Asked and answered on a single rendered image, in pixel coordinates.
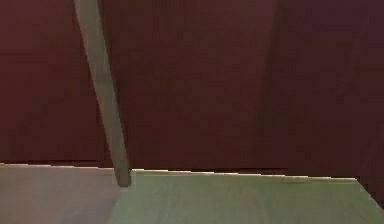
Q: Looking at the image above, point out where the grey table leg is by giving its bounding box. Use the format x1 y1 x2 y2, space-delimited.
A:
73 0 132 188

